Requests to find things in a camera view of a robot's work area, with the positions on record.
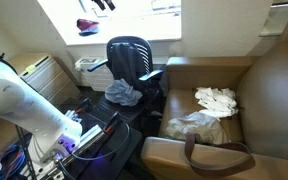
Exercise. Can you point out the brown leather belt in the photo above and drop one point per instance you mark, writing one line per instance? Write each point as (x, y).
(217, 171)

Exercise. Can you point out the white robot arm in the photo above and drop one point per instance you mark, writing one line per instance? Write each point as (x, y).
(51, 129)

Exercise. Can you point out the black jacket on chair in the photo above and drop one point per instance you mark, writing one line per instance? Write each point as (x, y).
(128, 63)

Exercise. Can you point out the black mesh office chair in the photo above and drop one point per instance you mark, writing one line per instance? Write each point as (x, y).
(151, 94)

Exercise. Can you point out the blue-grey crumpled cloth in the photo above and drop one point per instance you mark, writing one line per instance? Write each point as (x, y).
(122, 93)

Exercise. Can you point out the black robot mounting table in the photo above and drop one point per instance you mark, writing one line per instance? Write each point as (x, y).
(106, 144)

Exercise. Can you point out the grey-white crumpled garment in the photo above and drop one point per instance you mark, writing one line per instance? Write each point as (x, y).
(207, 127)

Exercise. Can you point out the white crumpled towel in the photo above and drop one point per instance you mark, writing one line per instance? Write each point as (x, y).
(218, 103)

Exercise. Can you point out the maroon and blue cap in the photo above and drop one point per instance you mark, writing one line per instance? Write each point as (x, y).
(87, 27)

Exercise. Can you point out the wooden drawer cabinet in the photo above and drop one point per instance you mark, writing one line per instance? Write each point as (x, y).
(46, 76)

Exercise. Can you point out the brown leather armchair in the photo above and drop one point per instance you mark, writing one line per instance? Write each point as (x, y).
(261, 87)

